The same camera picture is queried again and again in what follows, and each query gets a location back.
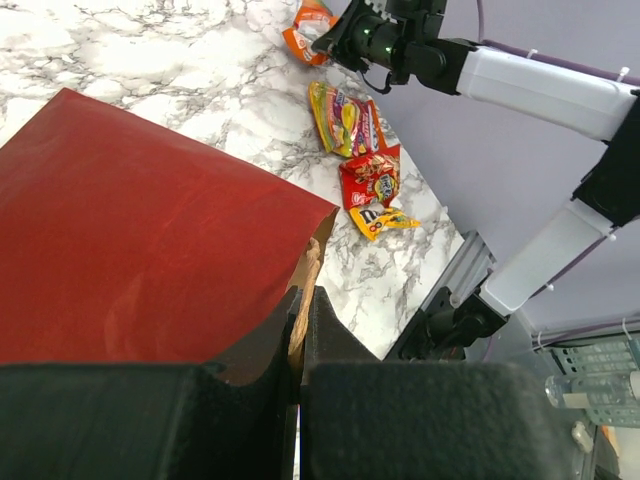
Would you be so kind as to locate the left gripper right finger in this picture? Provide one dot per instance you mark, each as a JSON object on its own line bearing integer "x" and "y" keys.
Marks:
{"x": 362, "y": 418}

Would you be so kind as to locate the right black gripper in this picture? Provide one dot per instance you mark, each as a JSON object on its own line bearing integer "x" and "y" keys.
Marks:
{"x": 399, "y": 37}

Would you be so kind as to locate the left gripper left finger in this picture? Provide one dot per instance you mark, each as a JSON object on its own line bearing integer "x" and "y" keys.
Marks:
{"x": 229, "y": 418}

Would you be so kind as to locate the orange chips bag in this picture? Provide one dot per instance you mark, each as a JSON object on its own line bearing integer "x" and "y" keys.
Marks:
{"x": 313, "y": 19}

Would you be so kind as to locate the yellow pink candy bag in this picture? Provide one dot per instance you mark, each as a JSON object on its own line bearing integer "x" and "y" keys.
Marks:
{"x": 347, "y": 126}

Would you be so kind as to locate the red snack bag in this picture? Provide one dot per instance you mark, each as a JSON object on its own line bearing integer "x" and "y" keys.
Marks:
{"x": 371, "y": 178}

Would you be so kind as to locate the yellow m&m bag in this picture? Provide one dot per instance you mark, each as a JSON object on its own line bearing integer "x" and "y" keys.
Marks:
{"x": 372, "y": 221}

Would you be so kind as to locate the red brown paper bag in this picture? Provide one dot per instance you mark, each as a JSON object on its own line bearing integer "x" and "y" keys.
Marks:
{"x": 123, "y": 241}

